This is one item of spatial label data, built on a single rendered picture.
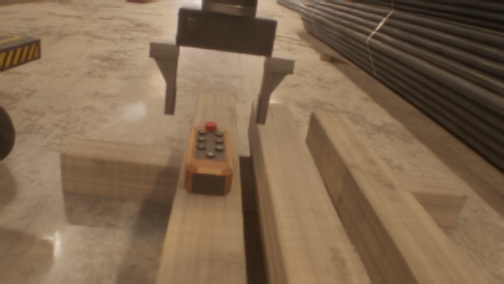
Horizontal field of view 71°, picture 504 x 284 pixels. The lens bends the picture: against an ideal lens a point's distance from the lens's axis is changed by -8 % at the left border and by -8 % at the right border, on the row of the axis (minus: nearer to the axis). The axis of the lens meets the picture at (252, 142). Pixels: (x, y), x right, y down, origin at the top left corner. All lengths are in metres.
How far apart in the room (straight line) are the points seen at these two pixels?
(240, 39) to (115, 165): 0.48
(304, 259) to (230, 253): 0.09
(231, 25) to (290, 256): 0.30
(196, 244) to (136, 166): 0.43
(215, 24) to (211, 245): 0.28
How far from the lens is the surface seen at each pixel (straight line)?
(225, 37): 0.52
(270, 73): 0.54
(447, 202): 1.07
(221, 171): 0.56
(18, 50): 0.97
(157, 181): 0.89
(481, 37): 1.89
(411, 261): 0.56
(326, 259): 0.51
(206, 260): 0.46
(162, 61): 0.55
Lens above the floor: 0.50
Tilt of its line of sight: 23 degrees down
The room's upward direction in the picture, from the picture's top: 9 degrees clockwise
